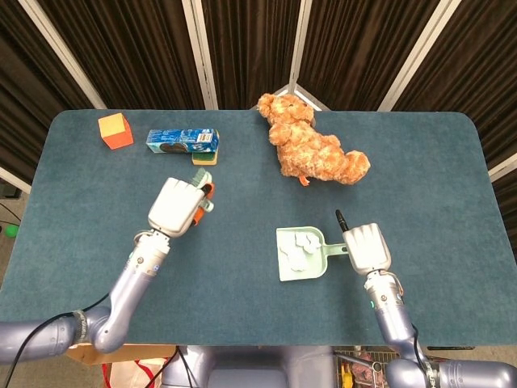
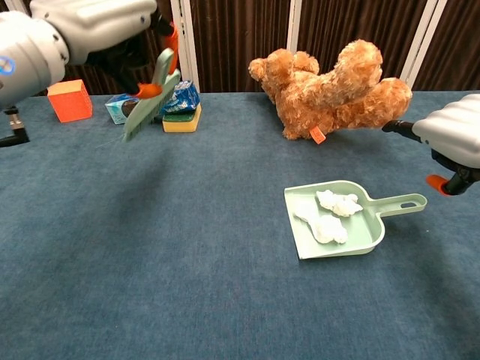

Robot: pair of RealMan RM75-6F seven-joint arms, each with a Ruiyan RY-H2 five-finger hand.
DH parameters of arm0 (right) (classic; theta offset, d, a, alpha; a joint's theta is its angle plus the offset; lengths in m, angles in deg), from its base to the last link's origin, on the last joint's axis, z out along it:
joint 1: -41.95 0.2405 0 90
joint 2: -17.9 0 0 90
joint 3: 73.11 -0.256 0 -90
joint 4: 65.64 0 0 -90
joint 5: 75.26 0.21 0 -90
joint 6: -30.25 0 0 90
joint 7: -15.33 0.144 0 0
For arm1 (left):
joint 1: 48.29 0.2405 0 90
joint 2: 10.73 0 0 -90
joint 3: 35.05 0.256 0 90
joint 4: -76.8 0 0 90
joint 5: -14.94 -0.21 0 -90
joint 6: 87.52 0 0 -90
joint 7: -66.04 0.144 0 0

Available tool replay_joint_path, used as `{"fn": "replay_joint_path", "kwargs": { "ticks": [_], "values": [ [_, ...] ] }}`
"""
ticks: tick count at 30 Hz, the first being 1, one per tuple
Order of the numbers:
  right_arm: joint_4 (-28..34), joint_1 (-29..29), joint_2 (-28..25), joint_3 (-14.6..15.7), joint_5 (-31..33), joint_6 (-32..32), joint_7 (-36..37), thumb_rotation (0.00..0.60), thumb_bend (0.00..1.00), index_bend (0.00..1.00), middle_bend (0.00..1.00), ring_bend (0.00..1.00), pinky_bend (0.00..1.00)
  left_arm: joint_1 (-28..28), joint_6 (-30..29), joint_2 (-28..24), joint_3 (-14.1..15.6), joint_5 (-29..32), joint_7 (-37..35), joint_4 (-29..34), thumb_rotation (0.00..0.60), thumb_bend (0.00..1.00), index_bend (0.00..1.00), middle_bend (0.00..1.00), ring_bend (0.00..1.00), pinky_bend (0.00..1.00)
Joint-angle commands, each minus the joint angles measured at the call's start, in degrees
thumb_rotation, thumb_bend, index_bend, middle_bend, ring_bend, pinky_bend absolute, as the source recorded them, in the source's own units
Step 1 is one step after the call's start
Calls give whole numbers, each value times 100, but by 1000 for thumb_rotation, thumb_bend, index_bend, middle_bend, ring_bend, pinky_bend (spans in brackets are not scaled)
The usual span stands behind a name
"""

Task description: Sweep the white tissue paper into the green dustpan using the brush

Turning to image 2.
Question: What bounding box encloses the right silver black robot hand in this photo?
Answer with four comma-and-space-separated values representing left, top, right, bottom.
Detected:
382, 93, 480, 197

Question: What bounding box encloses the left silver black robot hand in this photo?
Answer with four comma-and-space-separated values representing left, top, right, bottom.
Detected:
29, 0, 180, 99

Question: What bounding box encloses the mint green hand brush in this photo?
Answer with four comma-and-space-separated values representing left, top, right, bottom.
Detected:
122, 48, 182, 143

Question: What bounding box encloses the mint green dustpan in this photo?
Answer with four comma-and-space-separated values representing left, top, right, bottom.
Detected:
283, 180, 428, 260

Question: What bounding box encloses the orange yellow cube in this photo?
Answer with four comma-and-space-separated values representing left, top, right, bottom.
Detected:
46, 79, 93, 123

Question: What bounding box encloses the blue cookie package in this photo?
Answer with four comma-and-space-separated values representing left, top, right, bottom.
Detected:
104, 80, 201, 125

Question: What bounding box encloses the brown teddy bear plush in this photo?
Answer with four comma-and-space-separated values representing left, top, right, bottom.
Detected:
248, 39, 413, 145

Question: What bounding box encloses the yellow green sponge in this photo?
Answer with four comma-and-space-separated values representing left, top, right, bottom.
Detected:
161, 103, 203, 134

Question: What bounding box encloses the dark brown curtain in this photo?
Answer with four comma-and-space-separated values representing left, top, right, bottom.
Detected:
0, 0, 480, 104

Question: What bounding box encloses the blue felt table mat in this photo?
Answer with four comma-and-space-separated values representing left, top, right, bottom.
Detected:
0, 89, 480, 360

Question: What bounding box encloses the white partition frame post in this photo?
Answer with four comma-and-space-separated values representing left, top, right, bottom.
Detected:
286, 0, 317, 63
400, 0, 449, 90
170, 0, 200, 94

